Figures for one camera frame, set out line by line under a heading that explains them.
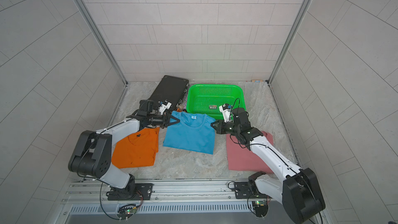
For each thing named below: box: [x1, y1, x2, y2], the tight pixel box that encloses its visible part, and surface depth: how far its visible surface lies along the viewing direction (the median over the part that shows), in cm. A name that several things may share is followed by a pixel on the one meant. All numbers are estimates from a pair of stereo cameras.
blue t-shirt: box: [163, 110, 217, 156], surface depth 82 cm
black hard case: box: [148, 75, 190, 112], surface depth 110 cm
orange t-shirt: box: [111, 127, 161, 170], surface depth 84 cm
